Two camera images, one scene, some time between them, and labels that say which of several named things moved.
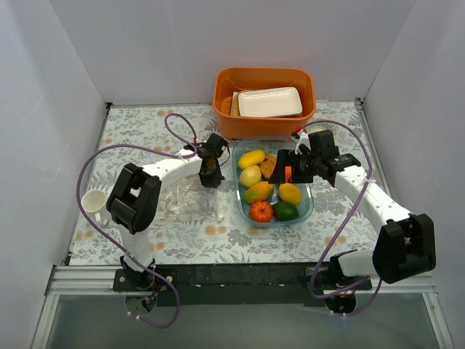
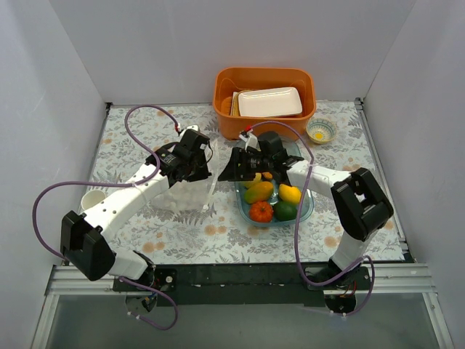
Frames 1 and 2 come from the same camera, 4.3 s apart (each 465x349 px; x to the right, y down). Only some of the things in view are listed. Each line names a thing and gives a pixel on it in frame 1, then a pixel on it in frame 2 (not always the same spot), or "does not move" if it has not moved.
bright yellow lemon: [289, 193] does not move
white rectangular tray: [269, 102] does not move
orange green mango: [259, 192] does not move
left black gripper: [211, 176] → [198, 169]
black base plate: [248, 284] does not move
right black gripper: [295, 166] → [243, 163]
